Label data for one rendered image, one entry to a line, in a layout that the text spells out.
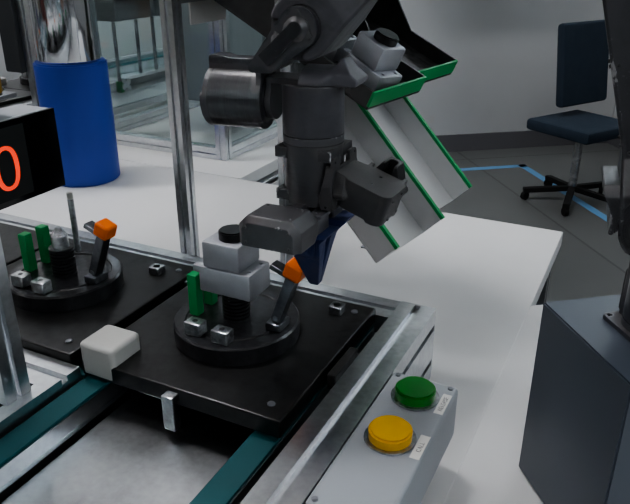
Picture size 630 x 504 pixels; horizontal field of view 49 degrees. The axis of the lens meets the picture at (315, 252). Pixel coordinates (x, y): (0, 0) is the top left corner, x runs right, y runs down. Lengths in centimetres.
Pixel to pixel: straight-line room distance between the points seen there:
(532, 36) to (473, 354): 428
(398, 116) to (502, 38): 391
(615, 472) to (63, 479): 49
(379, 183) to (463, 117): 441
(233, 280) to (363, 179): 19
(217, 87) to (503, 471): 49
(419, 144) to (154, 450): 66
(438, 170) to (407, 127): 9
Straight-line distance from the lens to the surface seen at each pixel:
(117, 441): 75
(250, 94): 64
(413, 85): 93
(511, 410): 89
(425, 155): 115
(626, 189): 60
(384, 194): 62
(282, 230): 59
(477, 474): 79
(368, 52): 87
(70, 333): 83
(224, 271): 74
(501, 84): 510
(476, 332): 103
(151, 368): 75
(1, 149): 62
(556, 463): 73
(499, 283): 118
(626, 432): 63
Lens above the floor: 137
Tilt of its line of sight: 24 degrees down
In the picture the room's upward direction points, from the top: straight up
